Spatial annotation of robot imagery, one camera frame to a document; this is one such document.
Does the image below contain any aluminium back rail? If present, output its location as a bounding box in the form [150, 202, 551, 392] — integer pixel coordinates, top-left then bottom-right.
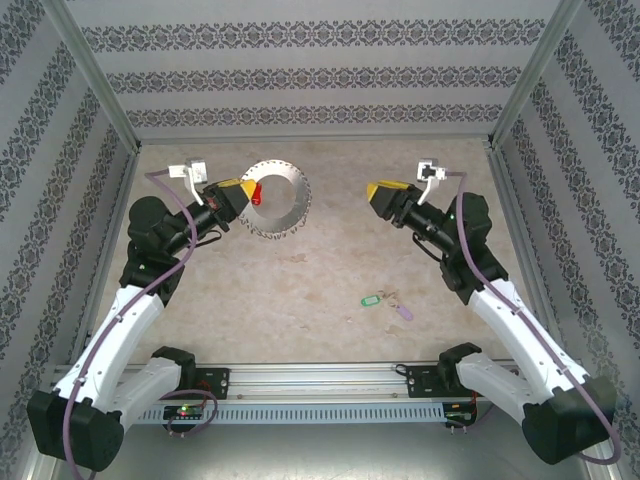
[135, 131, 495, 147]

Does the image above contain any grey sheet metal shelf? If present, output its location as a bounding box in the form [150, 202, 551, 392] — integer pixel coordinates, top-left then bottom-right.
[29, 423, 611, 480]

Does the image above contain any slotted grey cable duct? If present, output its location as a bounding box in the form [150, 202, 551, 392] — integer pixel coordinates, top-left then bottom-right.
[133, 402, 447, 425]

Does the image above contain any silver disc with keyrings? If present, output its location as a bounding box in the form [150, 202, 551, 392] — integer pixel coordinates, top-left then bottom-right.
[237, 158, 312, 242]

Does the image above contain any aluminium frame post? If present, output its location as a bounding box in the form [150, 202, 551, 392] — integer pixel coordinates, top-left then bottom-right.
[487, 0, 586, 151]
[41, 0, 143, 153]

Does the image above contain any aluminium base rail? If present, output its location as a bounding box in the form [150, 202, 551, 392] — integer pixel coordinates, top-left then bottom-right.
[49, 362, 596, 404]

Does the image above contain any aluminium side rail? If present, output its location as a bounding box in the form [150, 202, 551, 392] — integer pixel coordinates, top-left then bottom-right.
[487, 144, 569, 364]
[67, 147, 144, 366]

